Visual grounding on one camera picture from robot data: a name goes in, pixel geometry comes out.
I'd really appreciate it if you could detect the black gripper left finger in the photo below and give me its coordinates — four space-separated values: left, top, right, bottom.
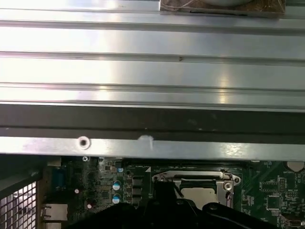
63 181 166 229

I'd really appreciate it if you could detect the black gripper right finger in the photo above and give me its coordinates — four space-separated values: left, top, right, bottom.
165 181 281 229

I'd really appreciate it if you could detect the silver square CPU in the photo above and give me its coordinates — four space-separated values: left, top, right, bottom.
180 187 226 210

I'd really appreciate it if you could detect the metal socket cover frame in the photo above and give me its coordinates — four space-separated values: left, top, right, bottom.
152 170 240 208

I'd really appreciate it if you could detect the thin metal locking lever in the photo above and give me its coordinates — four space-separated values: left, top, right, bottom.
226 175 234 208

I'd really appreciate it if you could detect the black CPU socket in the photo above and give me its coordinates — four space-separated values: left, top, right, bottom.
151 169 241 211

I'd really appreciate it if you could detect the black RAM slot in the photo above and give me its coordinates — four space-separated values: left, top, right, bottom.
122 158 243 168

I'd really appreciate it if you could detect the green motherboard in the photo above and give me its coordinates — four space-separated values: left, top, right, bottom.
42 156 305 229

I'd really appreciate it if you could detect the black square chip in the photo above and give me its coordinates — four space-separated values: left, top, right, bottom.
267 195 281 211

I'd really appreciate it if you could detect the black open PC case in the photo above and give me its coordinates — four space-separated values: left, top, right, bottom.
0 102 305 229

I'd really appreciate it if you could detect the silver ethernet port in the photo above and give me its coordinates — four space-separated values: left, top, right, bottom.
42 202 69 221

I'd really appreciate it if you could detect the silver coin battery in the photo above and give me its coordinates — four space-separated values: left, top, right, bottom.
286 161 305 173

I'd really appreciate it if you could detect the square brown base plate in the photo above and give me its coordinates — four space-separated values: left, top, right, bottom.
159 0 286 18

